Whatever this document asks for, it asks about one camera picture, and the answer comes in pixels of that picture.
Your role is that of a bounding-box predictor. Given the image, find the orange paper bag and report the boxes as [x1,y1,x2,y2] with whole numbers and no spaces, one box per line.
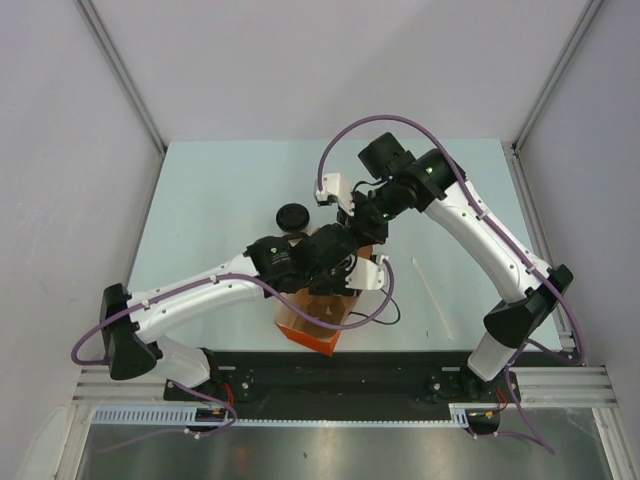
[272,239,401,357]

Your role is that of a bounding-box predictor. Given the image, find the brown pulp cup carrier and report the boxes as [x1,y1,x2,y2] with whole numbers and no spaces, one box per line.
[302,296,354,338]

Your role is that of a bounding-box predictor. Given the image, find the brown paper coffee cup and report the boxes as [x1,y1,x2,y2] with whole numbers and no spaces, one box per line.
[283,231,309,242]

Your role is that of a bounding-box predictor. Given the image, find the black plastic cup lid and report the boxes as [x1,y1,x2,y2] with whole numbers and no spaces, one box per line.
[275,203,310,233]

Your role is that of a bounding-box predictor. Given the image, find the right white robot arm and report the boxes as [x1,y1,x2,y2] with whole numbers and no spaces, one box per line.
[315,133,573,401]

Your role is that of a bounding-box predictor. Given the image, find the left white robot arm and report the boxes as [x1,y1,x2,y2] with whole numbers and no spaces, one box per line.
[100,223,373,400]

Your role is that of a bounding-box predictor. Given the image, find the white wrapped straw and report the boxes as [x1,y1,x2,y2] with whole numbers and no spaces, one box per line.
[411,257,454,341]

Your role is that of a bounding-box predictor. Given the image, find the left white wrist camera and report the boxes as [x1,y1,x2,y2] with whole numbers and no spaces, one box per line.
[345,255,389,291]

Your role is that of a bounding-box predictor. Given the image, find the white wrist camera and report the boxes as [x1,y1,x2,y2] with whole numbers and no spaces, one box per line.
[345,255,389,291]
[314,173,355,217]

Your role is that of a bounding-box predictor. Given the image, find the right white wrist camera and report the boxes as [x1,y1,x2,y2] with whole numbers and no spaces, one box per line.
[314,173,355,217]

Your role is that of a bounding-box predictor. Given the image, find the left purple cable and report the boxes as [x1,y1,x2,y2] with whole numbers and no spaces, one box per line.
[70,257,397,454]

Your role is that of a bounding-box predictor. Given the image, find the purple cable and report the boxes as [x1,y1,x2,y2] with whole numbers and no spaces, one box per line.
[315,114,589,455]
[70,257,397,454]

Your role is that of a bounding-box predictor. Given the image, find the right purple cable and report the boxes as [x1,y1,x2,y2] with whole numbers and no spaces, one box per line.
[315,114,589,455]

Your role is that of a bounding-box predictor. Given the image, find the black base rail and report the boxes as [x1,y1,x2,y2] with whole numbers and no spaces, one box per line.
[164,349,584,422]

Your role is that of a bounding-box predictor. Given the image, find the right aluminium frame post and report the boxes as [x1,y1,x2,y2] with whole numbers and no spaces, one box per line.
[510,0,606,154]

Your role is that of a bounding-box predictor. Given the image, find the aluminium frame post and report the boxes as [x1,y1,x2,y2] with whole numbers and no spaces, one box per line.
[510,0,606,154]
[74,0,168,156]

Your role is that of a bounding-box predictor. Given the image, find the white slotted cable duct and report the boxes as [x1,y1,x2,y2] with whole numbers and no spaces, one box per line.
[92,406,469,428]

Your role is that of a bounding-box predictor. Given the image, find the left aluminium frame post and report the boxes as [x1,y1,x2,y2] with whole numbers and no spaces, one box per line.
[74,0,168,156]

